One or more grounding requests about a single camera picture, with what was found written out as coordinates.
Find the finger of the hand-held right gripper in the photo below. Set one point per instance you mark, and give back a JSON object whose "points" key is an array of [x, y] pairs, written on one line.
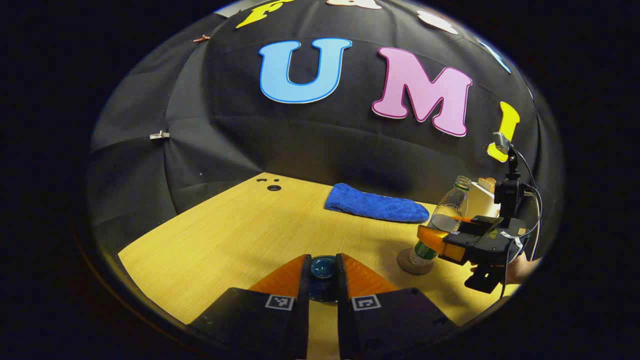
{"points": [[487, 222], [457, 241]]}

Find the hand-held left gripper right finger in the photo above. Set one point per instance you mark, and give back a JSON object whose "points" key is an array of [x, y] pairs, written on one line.
{"points": [[345, 320]]}

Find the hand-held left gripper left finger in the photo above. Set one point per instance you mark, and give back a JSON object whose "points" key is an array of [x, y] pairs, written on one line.
{"points": [[301, 310]]}

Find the clear plastic water bottle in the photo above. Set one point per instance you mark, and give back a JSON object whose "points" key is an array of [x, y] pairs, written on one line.
{"points": [[450, 205]]}

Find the round brown coaster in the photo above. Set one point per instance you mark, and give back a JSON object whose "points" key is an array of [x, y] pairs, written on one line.
{"points": [[406, 265]]}

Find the brown bread slice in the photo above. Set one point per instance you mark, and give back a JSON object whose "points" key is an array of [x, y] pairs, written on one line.
{"points": [[487, 185]]}

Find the blue towel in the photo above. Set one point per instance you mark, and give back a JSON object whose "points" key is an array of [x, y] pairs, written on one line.
{"points": [[375, 205]]}

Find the black backdrop cloth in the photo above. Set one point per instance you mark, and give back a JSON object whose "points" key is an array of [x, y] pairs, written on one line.
{"points": [[225, 130]]}

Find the white clip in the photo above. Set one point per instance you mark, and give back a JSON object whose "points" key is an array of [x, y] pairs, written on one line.
{"points": [[159, 135]]}

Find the red clip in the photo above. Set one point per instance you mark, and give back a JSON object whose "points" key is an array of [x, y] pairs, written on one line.
{"points": [[201, 38]]}

